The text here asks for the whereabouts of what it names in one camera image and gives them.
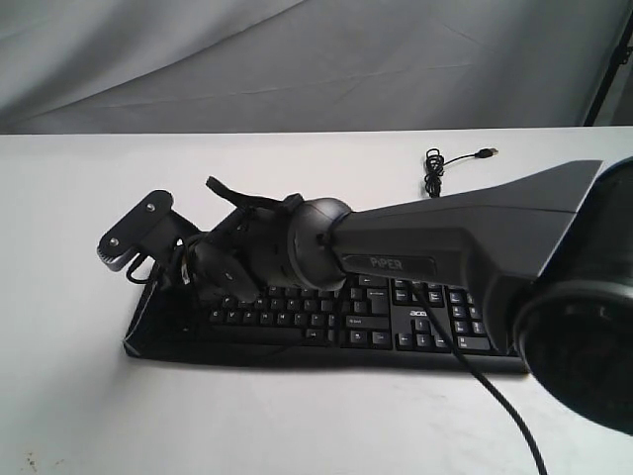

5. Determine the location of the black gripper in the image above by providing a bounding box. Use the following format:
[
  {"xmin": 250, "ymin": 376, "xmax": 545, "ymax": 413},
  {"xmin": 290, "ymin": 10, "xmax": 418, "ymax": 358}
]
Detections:
[{"xmin": 122, "ymin": 237, "xmax": 218, "ymax": 354}]

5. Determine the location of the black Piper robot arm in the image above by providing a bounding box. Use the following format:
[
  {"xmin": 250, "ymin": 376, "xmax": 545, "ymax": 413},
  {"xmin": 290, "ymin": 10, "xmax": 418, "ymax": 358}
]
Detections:
[{"xmin": 124, "ymin": 159, "xmax": 632, "ymax": 433}]

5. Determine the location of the black acer keyboard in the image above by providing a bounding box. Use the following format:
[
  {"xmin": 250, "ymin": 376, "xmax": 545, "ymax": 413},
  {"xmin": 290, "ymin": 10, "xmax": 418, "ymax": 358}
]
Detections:
[{"xmin": 128, "ymin": 275, "xmax": 527, "ymax": 375}]

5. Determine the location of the grey backdrop cloth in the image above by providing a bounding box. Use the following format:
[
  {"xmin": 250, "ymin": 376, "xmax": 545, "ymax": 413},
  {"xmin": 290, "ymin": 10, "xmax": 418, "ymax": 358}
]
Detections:
[{"xmin": 1, "ymin": 1, "xmax": 632, "ymax": 134}]

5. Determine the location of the black tripod stand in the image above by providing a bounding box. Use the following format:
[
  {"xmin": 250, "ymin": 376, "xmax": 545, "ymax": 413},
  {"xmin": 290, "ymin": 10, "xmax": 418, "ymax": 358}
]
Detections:
[{"xmin": 583, "ymin": 1, "xmax": 632, "ymax": 127}]

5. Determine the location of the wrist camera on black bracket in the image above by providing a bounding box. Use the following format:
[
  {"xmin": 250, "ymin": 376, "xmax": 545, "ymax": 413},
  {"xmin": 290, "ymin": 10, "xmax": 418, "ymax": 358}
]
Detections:
[{"xmin": 97, "ymin": 190, "xmax": 200, "ymax": 285}]

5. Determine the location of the black USB cable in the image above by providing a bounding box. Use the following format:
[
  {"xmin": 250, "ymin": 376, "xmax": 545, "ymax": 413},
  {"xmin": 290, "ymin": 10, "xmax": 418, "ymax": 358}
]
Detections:
[{"xmin": 420, "ymin": 145, "xmax": 500, "ymax": 202}]

